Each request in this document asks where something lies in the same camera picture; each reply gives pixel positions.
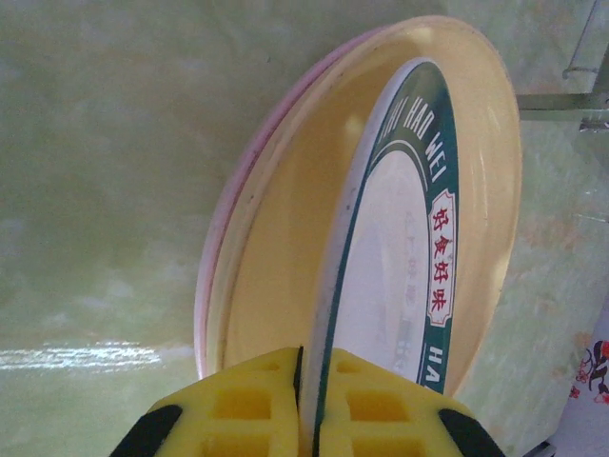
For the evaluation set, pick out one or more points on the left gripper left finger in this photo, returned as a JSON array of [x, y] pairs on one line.
[[238, 409]]

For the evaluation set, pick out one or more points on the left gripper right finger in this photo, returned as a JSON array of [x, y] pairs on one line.
[[390, 414]]

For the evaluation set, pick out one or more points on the pink plate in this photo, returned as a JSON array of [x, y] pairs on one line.
[[228, 228]]

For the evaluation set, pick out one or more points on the white plate green rim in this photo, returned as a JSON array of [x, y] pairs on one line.
[[395, 228]]

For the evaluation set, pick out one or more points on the yellow plate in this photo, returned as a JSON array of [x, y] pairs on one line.
[[295, 228]]

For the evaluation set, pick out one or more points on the steel dish rack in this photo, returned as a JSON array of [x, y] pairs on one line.
[[585, 95]]

